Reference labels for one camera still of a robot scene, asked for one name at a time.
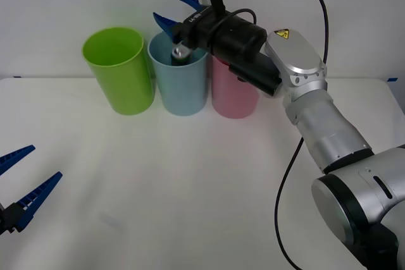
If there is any pale blue plastic bin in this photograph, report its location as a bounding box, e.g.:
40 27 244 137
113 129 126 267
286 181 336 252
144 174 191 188
147 32 210 117

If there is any pink plastic bin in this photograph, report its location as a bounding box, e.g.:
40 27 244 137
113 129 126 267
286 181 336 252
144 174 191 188
211 54 261 120

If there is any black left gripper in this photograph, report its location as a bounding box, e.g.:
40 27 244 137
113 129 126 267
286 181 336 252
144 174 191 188
0 144 63 236

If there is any green plastic bin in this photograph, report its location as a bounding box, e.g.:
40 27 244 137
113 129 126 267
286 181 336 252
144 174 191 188
82 27 156 116

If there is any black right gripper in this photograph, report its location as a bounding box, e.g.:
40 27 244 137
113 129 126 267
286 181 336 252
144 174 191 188
153 0 229 51

